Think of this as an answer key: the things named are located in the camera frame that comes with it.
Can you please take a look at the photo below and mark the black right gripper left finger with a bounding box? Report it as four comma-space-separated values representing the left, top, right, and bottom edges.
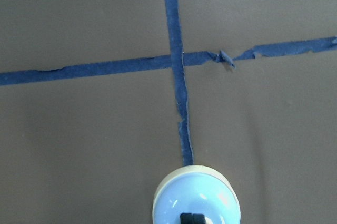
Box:
180, 215, 194, 224

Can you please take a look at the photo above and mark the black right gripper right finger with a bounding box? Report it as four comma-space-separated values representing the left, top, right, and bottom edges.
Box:
193, 214, 205, 224

